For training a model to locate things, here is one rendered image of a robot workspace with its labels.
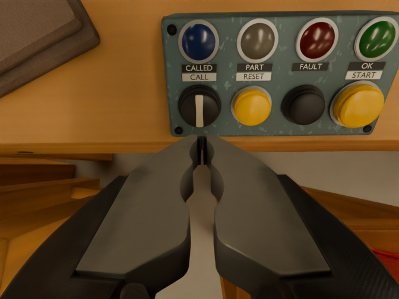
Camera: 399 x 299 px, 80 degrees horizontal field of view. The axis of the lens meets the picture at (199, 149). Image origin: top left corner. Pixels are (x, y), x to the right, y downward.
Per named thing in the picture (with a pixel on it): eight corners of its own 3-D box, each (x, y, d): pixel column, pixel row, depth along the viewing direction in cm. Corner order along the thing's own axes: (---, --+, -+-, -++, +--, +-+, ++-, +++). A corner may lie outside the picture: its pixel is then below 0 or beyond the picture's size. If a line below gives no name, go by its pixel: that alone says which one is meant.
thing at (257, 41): (272, 61, 15) (279, 50, 14) (237, 61, 15) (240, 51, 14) (271, 32, 15) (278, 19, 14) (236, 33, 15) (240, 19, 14)
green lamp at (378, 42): (385, 60, 15) (405, 48, 13) (350, 60, 15) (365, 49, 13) (384, 31, 15) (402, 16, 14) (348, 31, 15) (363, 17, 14)
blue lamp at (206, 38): (216, 62, 15) (217, 51, 14) (181, 62, 15) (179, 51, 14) (216, 33, 15) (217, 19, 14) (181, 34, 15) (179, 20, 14)
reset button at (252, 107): (266, 120, 17) (269, 128, 16) (232, 121, 17) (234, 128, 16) (270, 87, 16) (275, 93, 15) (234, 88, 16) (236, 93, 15)
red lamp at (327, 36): (329, 60, 15) (342, 50, 14) (293, 61, 15) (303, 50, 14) (328, 31, 15) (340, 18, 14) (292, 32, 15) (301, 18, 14)
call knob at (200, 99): (218, 122, 17) (219, 130, 16) (181, 123, 17) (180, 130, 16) (218, 86, 16) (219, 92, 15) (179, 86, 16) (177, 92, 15)
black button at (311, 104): (315, 120, 17) (322, 127, 16) (281, 120, 17) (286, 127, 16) (324, 86, 16) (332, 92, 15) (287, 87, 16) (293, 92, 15)
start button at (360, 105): (367, 123, 17) (378, 130, 16) (326, 123, 17) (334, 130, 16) (383, 82, 16) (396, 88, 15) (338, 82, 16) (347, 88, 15)
